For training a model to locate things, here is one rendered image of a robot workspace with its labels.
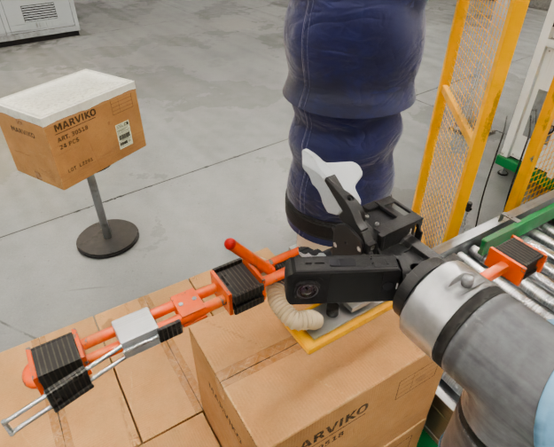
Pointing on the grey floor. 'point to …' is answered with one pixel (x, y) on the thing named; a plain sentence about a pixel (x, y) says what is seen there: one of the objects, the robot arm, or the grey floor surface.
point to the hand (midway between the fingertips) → (295, 204)
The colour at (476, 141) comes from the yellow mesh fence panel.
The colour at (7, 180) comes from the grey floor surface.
